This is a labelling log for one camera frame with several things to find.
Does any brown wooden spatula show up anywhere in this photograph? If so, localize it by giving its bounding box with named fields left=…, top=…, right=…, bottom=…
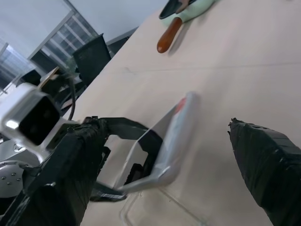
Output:
left=175, top=0, right=196, bottom=14

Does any mint green pan, wooden handle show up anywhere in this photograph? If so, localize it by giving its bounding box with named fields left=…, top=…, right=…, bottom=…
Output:
left=157, top=0, right=222, bottom=54

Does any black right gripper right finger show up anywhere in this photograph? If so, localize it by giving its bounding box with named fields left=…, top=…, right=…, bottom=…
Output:
left=227, top=117, right=301, bottom=226

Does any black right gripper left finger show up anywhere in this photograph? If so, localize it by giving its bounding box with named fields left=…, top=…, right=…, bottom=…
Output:
left=0, top=116, right=109, bottom=226

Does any white robot arm camera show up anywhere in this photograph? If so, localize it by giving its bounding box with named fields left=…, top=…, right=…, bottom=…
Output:
left=0, top=82, right=80, bottom=164

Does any black office chair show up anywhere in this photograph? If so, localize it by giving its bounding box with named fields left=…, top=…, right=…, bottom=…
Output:
left=72, top=33, right=111, bottom=86

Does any clear plastic container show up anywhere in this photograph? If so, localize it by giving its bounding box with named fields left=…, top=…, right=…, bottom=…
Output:
left=119, top=185, right=209, bottom=226

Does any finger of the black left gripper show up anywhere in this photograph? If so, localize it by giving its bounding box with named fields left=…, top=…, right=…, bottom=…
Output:
left=90, top=180, right=128, bottom=202
left=103, top=117, right=163, bottom=151

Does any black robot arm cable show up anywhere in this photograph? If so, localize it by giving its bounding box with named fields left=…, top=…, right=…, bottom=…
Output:
left=67, top=72, right=79, bottom=122

